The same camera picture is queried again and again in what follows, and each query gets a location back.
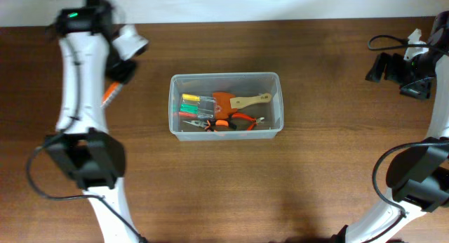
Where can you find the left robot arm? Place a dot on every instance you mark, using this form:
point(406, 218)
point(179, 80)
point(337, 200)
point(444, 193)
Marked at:
point(98, 60)

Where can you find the clear screwdriver set case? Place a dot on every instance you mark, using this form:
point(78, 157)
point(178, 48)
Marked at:
point(194, 106)

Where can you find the orange black needle-nose pliers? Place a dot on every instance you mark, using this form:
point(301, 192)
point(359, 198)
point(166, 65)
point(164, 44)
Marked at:
point(209, 125)

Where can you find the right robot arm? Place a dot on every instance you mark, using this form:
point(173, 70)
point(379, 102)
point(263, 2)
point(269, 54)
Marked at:
point(409, 179)

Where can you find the orange socket bit holder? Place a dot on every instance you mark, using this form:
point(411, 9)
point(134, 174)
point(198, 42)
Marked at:
point(112, 91)

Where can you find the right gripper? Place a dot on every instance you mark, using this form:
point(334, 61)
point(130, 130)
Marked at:
point(398, 71)

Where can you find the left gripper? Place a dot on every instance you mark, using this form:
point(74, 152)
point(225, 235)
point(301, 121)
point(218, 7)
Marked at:
point(119, 71)

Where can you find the clear plastic container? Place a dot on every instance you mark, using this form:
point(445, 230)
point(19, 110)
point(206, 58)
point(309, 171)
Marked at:
point(241, 85)

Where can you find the orange scraper with wooden handle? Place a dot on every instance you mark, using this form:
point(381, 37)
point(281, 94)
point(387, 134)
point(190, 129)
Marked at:
point(229, 103)

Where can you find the red handled cutting pliers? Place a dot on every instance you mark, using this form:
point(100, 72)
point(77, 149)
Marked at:
point(253, 121)

